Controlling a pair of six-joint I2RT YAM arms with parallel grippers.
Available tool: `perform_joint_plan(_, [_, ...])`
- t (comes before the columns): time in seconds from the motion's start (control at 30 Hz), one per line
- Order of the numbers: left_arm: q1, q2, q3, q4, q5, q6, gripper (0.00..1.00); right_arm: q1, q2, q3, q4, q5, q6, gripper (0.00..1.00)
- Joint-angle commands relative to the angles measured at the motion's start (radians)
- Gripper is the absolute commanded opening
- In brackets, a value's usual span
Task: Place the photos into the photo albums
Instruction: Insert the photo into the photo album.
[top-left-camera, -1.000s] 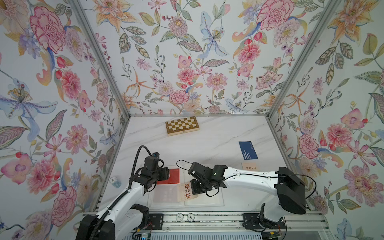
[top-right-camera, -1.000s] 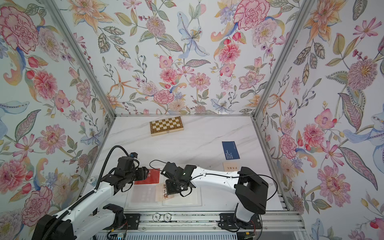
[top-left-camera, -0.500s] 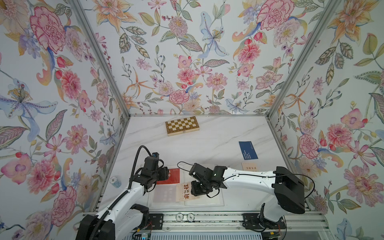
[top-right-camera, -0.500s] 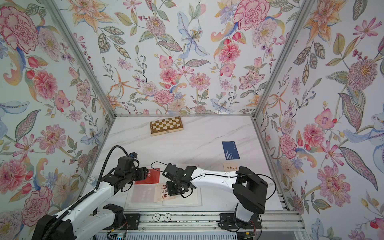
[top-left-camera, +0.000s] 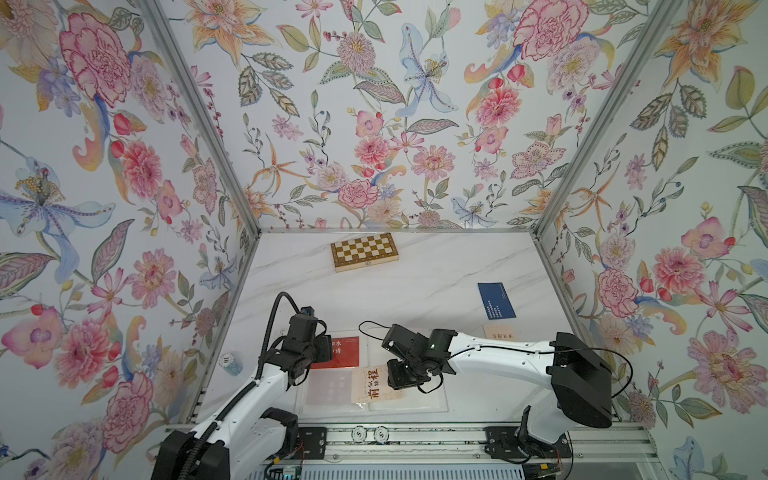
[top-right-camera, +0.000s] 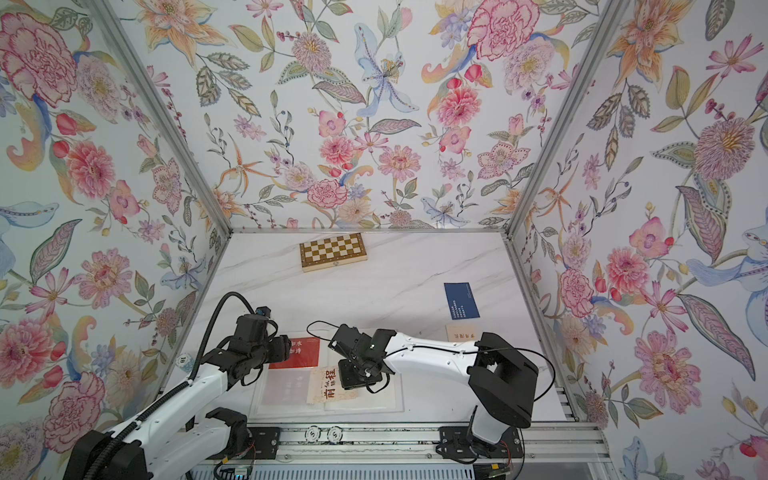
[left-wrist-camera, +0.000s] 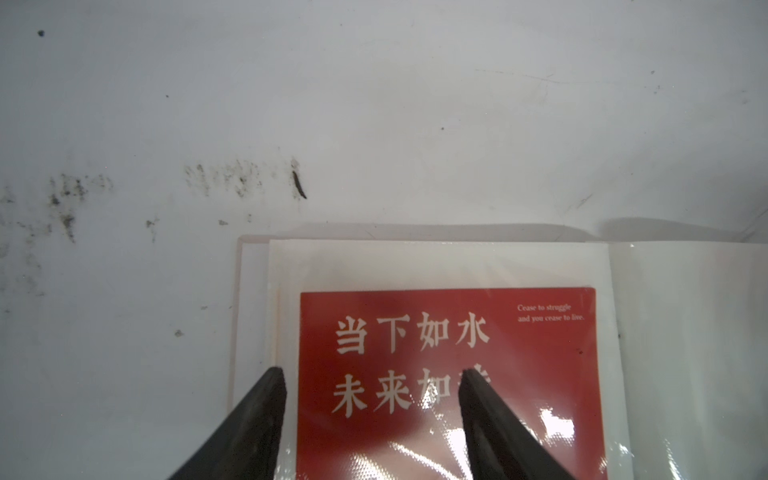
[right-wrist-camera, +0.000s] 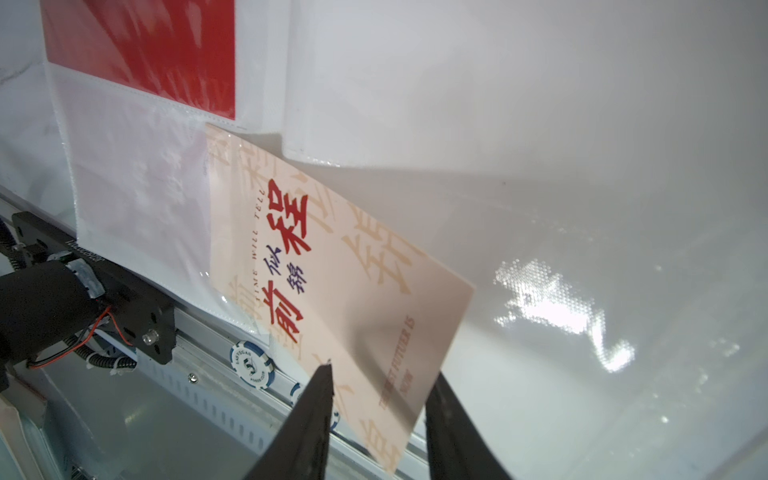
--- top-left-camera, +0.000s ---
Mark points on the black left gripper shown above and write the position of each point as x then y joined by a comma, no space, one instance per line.
324,341

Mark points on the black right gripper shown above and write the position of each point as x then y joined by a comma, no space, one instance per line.
395,381

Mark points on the white photo album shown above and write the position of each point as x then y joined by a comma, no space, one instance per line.
327,392

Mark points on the beige card red characters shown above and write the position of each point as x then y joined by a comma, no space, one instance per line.
370,385

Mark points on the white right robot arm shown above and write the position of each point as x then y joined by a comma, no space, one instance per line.
575,380

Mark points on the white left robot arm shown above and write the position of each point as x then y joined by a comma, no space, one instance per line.
250,430

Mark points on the small blue white object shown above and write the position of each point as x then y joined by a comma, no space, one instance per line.
231,364

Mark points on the pale beige card lower right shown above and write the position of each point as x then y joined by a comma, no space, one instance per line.
499,332

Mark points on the dark blue card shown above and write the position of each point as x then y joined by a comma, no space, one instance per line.
496,301

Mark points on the wooden folding chess board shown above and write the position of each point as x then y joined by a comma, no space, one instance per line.
364,251

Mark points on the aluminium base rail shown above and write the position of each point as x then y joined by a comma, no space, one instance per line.
464,442

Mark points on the aluminium corner post left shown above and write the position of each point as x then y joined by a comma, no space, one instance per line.
162,33

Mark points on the aluminium corner post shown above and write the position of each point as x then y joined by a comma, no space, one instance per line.
162,33
636,60

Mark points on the aluminium corner post right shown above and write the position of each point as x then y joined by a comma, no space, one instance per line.
636,60

